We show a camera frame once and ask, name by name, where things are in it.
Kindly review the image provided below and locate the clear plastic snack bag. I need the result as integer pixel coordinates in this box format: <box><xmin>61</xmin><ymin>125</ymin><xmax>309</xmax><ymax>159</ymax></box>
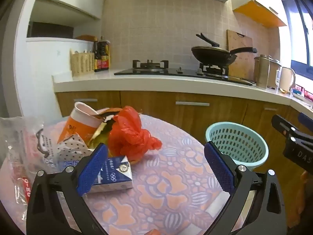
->
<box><xmin>1</xmin><ymin>116</ymin><xmax>58</xmax><ymax>221</ymax></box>

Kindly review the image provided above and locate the white dotted paper wrapper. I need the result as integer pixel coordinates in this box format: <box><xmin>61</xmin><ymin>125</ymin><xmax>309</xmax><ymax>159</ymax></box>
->
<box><xmin>56</xmin><ymin>134</ymin><xmax>93</xmax><ymax>161</ymax></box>

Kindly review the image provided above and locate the blue white cigarette box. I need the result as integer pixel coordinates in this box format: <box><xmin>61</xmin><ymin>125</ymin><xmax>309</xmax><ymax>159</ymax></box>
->
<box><xmin>77</xmin><ymin>156</ymin><xmax>133</xmax><ymax>196</ymax></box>

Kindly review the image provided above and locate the orange paper cup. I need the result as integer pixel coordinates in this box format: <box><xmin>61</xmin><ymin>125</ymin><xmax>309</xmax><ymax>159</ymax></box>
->
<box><xmin>57</xmin><ymin>102</ymin><xmax>102</xmax><ymax>143</ymax></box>

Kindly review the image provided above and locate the red plastic bag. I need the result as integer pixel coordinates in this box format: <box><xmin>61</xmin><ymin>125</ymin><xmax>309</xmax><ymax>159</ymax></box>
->
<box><xmin>108</xmin><ymin>106</ymin><xmax>162</xmax><ymax>163</ymax></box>

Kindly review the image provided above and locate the pomelo peel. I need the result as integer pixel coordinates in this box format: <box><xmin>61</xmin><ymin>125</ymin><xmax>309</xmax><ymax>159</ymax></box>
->
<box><xmin>87</xmin><ymin>108</ymin><xmax>122</xmax><ymax>149</ymax></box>

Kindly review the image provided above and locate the light blue plastic trash basket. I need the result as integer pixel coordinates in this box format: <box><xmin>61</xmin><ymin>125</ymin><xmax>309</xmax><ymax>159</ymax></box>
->
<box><xmin>205</xmin><ymin>121</ymin><xmax>269</xmax><ymax>171</ymax></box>

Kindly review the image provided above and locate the white kitchen countertop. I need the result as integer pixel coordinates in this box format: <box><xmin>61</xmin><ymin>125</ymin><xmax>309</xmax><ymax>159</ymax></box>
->
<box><xmin>52</xmin><ymin>70</ymin><xmax>312</xmax><ymax>118</ymax></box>

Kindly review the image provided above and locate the person's right hand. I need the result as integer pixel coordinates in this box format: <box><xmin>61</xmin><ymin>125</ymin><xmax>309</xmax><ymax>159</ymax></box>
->
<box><xmin>296</xmin><ymin>171</ymin><xmax>312</xmax><ymax>224</ymax></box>

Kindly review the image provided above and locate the beige electric kettle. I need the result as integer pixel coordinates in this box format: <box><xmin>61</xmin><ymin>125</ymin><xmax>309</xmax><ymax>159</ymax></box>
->
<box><xmin>279</xmin><ymin>67</ymin><xmax>296</xmax><ymax>93</ymax></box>

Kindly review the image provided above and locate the beige rice cooker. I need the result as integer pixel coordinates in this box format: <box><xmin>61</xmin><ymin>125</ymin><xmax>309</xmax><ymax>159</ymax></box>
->
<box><xmin>267</xmin><ymin>58</ymin><xmax>281</xmax><ymax>89</ymax></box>

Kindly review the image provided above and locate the steel thermos bottle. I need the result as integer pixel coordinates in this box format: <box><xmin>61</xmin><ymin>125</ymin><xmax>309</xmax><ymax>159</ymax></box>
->
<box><xmin>254</xmin><ymin>55</ymin><xmax>270</xmax><ymax>89</ymax></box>

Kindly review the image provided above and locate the wooden cutting board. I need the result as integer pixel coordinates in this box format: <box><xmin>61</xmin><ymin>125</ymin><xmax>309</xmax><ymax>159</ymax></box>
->
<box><xmin>227</xmin><ymin>29</ymin><xmax>255</xmax><ymax>81</ymax></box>

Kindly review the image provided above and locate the black frying pan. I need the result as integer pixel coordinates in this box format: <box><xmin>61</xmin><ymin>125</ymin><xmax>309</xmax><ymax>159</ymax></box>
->
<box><xmin>191</xmin><ymin>46</ymin><xmax>257</xmax><ymax>67</ymax></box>

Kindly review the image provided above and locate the black gas stove top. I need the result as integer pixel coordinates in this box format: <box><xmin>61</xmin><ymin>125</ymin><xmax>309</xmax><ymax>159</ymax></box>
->
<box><xmin>114</xmin><ymin>60</ymin><xmax>253</xmax><ymax>86</ymax></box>

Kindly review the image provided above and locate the beige plastic utensil basket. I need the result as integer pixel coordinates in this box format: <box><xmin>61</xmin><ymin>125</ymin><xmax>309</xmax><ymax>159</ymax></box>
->
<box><xmin>69</xmin><ymin>49</ymin><xmax>95</xmax><ymax>76</ymax></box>

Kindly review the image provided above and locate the dark vinegar bottle red label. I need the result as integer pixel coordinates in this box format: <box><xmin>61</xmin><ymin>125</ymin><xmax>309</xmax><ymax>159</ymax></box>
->
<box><xmin>98</xmin><ymin>36</ymin><xmax>110</xmax><ymax>71</ymax></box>

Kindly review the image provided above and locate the dark soy sauce bottle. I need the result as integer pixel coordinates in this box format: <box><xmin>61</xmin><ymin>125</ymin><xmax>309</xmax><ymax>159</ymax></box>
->
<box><xmin>93</xmin><ymin>37</ymin><xmax>102</xmax><ymax>72</ymax></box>

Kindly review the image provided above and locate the right drawer metal handle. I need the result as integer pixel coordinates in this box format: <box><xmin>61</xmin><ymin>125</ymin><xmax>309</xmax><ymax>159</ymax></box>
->
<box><xmin>264</xmin><ymin>107</ymin><xmax>279</xmax><ymax>112</ymax></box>

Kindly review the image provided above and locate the drawer metal handle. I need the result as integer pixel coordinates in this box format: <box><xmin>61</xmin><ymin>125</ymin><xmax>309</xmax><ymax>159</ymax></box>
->
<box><xmin>175</xmin><ymin>101</ymin><xmax>210</xmax><ymax>107</ymax></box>
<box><xmin>264</xmin><ymin>107</ymin><xmax>279</xmax><ymax>112</ymax></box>
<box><xmin>73</xmin><ymin>98</ymin><xmax>98</xmax><ymax>102</ymax></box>

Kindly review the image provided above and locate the middle drawer metal handle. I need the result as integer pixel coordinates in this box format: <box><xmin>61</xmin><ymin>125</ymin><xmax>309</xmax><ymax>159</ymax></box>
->
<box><xmin>175</xmin><ymin>101</ymin><xmax>210</xmax><ymax>107</ymax></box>

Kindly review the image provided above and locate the window frame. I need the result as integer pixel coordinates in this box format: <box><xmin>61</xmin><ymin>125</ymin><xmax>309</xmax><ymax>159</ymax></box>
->
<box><xmin>282</xmin><ymin>0</ymin><xmax>312</xmax><ymax>80</ymax></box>

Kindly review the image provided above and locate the left drawer metal handle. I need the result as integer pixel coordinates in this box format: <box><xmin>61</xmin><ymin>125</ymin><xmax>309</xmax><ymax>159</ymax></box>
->
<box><xmin>73</xmin><ymin>98</ymin><xmax>98</xmax><ymax>102</ymax></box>

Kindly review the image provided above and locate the white orange wall cabinet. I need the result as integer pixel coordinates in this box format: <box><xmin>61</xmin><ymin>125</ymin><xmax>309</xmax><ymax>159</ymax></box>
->
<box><xmin>231</xmin><ymin>0</ymin><xmax>288</xmax><ymax>28</ymax></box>

